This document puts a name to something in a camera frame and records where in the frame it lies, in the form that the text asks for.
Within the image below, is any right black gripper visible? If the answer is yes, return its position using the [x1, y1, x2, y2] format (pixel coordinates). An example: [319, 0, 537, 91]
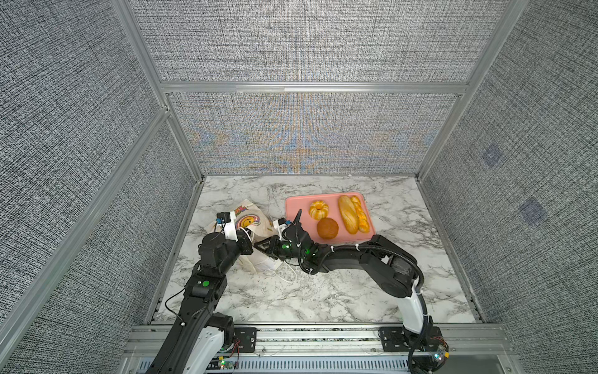
[253, 235, 306, 263]

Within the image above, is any twisted yellow fake bread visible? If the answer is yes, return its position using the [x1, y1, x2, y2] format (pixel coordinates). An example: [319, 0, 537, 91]
[350, 196, 370, 233]

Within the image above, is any long golden fake baguette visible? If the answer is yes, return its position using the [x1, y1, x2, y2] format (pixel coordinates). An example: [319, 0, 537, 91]
[338, 195, 360, 235]

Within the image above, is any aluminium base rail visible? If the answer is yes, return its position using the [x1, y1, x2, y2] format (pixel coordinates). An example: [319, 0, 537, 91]
[118, 322, 515, 374]

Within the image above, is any round brown fake bun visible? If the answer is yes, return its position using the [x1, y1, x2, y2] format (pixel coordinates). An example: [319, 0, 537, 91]
[316, 218, 339, 240]

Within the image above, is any pink plastic tray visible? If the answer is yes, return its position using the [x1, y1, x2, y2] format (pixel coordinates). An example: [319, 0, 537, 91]
[285, 192, 376, 245]

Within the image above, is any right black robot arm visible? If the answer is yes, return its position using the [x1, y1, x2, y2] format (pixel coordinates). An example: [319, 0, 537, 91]
[254, 213, 449, 373]

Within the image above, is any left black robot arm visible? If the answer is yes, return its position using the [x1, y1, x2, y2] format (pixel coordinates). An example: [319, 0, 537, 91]
[147, 232, 253, 373]

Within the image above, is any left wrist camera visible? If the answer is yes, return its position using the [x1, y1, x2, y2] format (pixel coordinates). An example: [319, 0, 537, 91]
[214, 211, 238, 242]

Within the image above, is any aluminium cage frame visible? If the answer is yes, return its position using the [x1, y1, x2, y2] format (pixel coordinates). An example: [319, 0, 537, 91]
[0, 0, 598, 366]

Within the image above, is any white printed paper bag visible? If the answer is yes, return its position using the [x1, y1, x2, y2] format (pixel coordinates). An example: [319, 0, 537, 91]
[235, 199, 297, 283]

